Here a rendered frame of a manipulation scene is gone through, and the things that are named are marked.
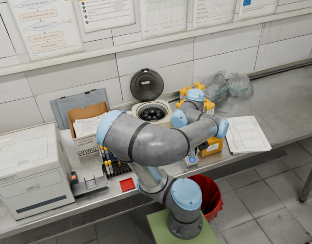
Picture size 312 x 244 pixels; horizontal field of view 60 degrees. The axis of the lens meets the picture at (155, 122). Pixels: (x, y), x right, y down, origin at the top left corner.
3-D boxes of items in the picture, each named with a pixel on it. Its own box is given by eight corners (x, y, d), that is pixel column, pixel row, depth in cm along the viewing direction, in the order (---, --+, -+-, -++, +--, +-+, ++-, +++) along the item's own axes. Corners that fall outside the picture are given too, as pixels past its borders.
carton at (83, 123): (78, 159, 155) (71, 139, 145) (72, 129, 176) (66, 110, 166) (120, 146, 160) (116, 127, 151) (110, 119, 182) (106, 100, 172)
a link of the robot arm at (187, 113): (193, 121, 102) (206, 106, 108) (168, 112, 107) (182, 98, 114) (192, 136, 107) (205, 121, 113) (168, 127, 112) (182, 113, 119)
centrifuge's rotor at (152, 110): (142, 129, 163) (141, 120, 158) (139, 114, 175) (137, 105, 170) (167, 125, 164) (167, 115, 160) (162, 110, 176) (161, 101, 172)
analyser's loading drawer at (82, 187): (67, 200, 131) (64, 193, 127) (66, 190, 136) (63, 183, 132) (109, 187, 135) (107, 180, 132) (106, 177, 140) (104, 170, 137)
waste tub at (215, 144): (201, 158, 149) (202, 145, 143) (190, 143, 159) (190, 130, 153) (222, 151, 152) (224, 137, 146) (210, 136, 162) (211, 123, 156)
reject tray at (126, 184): (122, 192, 135) (122, 191, 134) (119, 182, 140) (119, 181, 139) (135, 188, 136) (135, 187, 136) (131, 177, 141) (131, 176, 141)
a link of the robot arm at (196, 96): (182, 94, 113) (191, 84, 118) (182, 115, 119) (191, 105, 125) (199, 99, 109) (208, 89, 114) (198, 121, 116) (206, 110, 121)
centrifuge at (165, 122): (138, 147, 159) (136, 131, 151) (132, 116, 182) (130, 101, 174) (178, 140, 161) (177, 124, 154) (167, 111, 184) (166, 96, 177)
